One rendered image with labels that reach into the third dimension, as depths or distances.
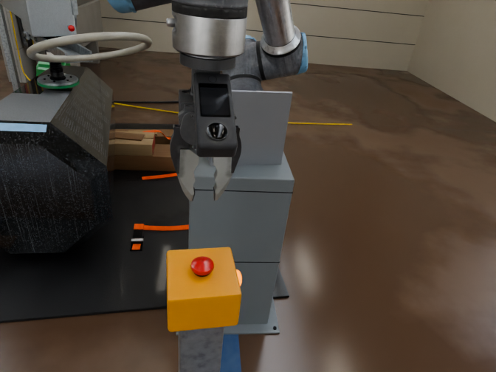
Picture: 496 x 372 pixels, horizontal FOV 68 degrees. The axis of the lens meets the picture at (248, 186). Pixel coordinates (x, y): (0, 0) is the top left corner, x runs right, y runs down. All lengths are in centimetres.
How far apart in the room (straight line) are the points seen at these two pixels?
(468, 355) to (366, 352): 52
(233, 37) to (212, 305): 40
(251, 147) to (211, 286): 88
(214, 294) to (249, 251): 99
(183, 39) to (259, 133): 99
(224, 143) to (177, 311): 31
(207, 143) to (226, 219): 108
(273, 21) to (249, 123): 36
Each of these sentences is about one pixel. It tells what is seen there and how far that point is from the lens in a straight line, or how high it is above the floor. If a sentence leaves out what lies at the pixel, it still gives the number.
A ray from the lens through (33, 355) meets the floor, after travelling 199.
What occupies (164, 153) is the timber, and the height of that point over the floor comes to 15.
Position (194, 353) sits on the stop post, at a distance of 76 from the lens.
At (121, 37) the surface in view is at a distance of 155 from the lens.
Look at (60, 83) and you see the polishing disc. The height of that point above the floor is 87.
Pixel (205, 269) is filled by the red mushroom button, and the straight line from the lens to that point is 63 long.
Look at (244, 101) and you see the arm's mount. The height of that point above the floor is 111.
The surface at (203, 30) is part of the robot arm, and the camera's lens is 45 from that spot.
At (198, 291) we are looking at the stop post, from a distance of 62.
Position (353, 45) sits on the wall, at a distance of 769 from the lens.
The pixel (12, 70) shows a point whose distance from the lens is 510.
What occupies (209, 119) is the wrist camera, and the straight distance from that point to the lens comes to 44.
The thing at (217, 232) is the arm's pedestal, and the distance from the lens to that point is 152.
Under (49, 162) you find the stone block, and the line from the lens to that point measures 199.
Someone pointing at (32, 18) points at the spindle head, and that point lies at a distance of 227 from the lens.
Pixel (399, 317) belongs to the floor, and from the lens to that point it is 224.
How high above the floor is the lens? 154
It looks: 31 degrees down
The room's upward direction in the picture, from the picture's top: 6 degrees clockwise
